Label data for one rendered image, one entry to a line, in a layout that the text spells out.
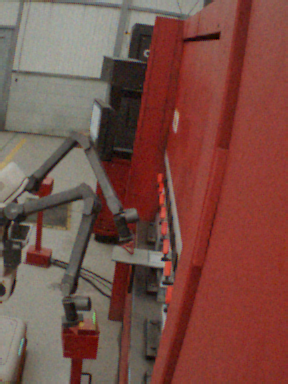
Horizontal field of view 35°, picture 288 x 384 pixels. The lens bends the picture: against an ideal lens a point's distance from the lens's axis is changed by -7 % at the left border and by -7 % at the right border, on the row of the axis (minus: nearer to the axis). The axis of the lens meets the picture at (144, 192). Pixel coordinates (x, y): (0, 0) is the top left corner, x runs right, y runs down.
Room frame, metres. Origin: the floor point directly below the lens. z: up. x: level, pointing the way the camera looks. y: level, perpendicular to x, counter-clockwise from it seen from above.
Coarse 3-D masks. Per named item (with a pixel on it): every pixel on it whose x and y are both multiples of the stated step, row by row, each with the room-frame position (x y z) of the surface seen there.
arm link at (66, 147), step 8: (72, 136) 2.48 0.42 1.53; (80, 136) 2.47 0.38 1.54; (64, 144) 2.48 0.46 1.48; (72, 144) 2.47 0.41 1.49; (56, 152) 2.47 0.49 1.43; (64, 152) 2.46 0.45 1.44; (48, 160) 2.46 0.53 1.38; (56, 160) 2.45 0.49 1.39; (40, 168) 2.44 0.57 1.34; (48, 168) 2.44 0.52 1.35; (32, 176) 2.40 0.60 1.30; (40, 176) 2.42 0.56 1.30; (32, 184) 2.38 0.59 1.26; (40, 184) 2.48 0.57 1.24
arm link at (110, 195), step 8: (88, 144) 2.43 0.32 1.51; (88, 152) 2.44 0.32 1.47; (96, 152) 2.45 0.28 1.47; (96, 160) 2.42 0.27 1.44; (96, 168) 2.40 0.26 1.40; (96, 176) 2.38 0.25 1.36; (104, 176) 2.37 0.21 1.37; (104, 184) 2.35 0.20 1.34; (104, 192) 2.33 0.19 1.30; (112, 192) 2.32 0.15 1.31; (112, 200) 2.30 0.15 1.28; (120, 200) 2.36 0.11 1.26; (120, 208) 2.30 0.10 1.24
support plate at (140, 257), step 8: (120, 248) 2.36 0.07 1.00; (128, 248) 2.38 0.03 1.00; (112, 256) 2.24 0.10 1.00; (120, 256) 2.26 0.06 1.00; (128, 256) 2.27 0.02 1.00; (136, 256) 2.29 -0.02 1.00; (144, 256) 2.31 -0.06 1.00; (136, 264) 2.21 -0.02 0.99; (144, 264) 2.21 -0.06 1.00; (152, 264) 2.23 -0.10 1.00; (160, 264) 2.24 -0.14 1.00
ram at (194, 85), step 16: (192, 48) 2.49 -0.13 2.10; (208, 48) 1.83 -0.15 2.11; (192, 64) 2.34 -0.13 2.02; (208, 64) 1.75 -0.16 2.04; (192, 80) 2.22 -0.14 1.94; (208, 80) 1.68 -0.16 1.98; (176, 96) 3.04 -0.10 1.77; (192, 96) 2.11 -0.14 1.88; (208, 96) 1.62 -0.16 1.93; (176, 112) 2.81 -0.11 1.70; (192, 112) 2.01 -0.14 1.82; (176, 128) 2.61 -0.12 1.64; (192, 128) 1.91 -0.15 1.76; (176, 144) 2.47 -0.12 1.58; (192, 144) 1.82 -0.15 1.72; (176, 160) 2.32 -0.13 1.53; (192, 160) 1.74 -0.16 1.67; (176, 176) 2.19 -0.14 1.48; (192, 176) 1.66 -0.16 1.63; (176, 192) 2.07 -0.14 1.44; (192, 192) 1.59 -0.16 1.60; (176, 208) 1.98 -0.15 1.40; (176, 240) 1.74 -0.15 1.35
